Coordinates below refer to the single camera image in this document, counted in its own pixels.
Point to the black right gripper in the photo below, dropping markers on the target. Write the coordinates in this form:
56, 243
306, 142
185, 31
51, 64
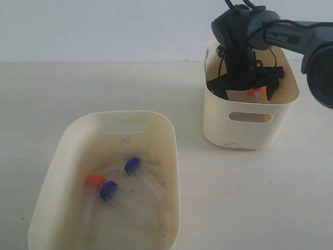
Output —
243, 72

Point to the blue-capped tube moved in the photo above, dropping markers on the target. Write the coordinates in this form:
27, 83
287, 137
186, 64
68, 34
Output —
134, 167
114, 196

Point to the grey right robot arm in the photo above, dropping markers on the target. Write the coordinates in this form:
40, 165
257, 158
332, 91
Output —
245, 28

